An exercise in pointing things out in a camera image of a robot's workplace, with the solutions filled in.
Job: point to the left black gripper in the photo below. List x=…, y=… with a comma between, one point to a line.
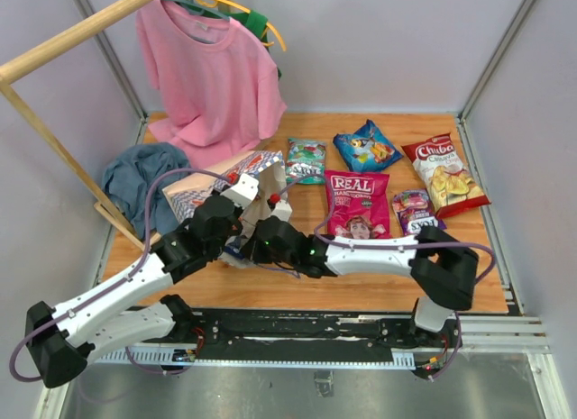
x=236, y=216

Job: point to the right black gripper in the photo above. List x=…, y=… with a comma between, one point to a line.
x=256, y=253

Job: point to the blue checkered paper bag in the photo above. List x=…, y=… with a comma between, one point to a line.
x=185, y=195

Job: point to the green white snack pack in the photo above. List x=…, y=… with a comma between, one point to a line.
x=305, y=162

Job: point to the pink snack bag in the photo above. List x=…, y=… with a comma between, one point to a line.
x=361, y=207

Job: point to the blue snack bag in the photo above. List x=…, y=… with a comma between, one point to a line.
x=367, y=150

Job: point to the pink purple snack pouch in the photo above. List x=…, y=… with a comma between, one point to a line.
x=414, y=210

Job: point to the red Chuba chips bag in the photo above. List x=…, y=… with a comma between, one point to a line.
x=449, y=183

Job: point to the blue white snack pack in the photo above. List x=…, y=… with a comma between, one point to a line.
x=232, y=255

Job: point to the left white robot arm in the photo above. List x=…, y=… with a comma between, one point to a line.
x=62, y=339

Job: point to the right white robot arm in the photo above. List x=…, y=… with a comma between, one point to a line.
x=445, y=269

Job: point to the blue crumpled cloth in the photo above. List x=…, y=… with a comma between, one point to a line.
x=128, y=178

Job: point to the pink t-shirt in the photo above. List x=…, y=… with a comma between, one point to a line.
x=218, y=85

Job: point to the green garment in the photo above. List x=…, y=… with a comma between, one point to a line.
x=257, y=24

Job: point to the grey-blue hanger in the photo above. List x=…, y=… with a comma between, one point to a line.
x=197, y=9

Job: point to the yellow hanger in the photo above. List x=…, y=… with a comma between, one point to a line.
x=257, y=23

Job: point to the wooden clothes rack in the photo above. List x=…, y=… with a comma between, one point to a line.
x=83, y=101

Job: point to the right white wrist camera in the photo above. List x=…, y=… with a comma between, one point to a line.
x=279, y=207

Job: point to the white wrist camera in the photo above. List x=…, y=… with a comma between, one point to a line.
x=279, y=207
x=243, y=192

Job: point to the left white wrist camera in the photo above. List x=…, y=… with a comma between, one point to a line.
x=243, y=192

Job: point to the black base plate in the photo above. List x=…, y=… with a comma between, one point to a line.
x=310, y=336

